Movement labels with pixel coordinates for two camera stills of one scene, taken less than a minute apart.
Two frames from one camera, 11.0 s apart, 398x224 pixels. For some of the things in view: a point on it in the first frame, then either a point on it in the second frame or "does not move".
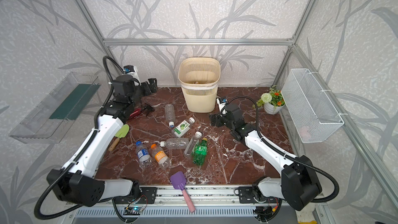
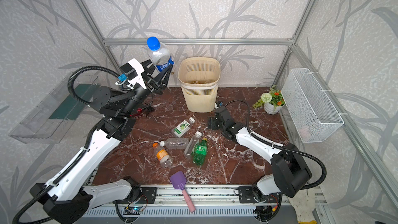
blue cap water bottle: x=144 y=159 -> x=159 y=54
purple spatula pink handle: x=178 y=180 does not move
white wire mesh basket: x=312 y=114 does not move
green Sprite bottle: x=200 y=153 does not move
